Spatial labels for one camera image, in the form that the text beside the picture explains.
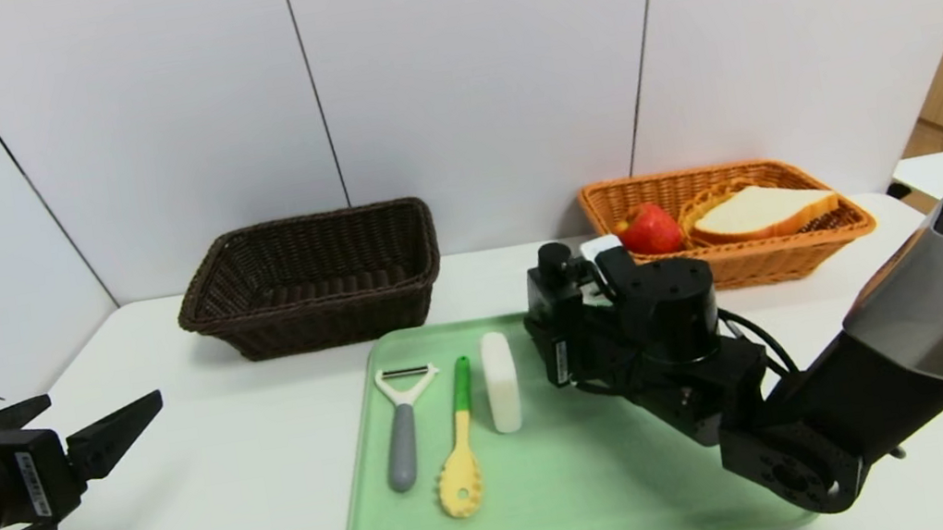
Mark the dark brown wicker basket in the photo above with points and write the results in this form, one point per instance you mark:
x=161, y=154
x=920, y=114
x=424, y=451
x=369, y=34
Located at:
x=321, y=320

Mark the black table corner cap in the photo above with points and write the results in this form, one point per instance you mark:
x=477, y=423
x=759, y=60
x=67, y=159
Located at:
x=896, y=191

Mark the light green plastic tray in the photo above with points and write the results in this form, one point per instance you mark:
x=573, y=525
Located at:
x=562, y=495

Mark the white bread slice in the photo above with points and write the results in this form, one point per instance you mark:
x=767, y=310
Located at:
x=758, y=211

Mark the white soap bar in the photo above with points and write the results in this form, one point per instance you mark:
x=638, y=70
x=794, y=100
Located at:
x=500, y=382

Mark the orange wicker basket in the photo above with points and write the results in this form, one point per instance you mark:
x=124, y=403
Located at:
x=743, y=266

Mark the black rectangular bottle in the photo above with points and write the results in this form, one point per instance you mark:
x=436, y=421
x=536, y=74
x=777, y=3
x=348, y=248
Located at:
x=554, y=257

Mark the red apple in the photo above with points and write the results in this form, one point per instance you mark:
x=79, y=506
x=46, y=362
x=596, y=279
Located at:
x=651, y=231

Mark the small yellow wicker bread basket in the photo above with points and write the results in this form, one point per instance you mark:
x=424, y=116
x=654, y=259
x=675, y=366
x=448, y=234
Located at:
x=689, y=218

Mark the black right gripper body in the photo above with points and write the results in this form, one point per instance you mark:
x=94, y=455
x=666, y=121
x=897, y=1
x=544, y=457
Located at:
x=561, y=356

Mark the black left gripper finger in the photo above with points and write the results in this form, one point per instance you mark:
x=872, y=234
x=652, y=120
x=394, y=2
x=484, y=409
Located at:
x=109, y=436
x=17, y=413

